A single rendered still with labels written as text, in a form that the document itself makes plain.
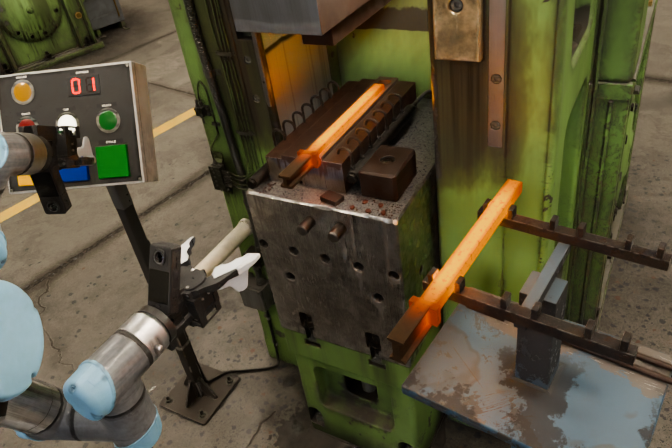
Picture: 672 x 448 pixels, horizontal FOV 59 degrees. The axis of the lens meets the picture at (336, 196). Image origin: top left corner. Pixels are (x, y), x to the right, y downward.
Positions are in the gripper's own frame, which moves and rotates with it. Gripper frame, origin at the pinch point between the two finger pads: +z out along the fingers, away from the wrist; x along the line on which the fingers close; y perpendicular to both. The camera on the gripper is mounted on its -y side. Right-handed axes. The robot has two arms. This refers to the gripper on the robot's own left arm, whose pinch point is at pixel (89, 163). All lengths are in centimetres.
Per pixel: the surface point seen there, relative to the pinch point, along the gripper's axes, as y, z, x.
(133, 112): 10.8, 10.3, -6.3
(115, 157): 1.0, 9.6, -1.1
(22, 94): 17.5, 9.9, 19.9
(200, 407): -83, 66, 7
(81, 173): -2.0, 9.6, 7.6
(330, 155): -3, 8, -51
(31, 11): 141, 359, 236
